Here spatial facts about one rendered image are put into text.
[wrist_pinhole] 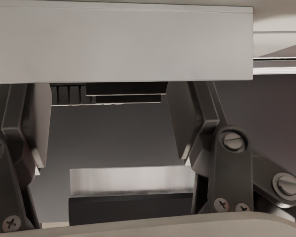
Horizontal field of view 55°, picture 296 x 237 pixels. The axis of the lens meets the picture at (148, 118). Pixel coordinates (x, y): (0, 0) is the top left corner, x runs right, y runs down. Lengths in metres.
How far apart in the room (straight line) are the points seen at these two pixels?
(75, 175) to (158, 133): 0.51
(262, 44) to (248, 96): 0.61
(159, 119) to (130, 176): 0.51
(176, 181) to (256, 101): 0.58
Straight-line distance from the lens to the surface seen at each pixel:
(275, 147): 0.82
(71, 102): 0.60
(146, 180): 0.23
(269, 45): 0.17
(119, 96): 0.41
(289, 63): 0.52
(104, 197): 0.22
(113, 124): 0.72
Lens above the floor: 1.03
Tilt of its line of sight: 4 degrees up
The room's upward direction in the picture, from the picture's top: 179 degrees clockwise
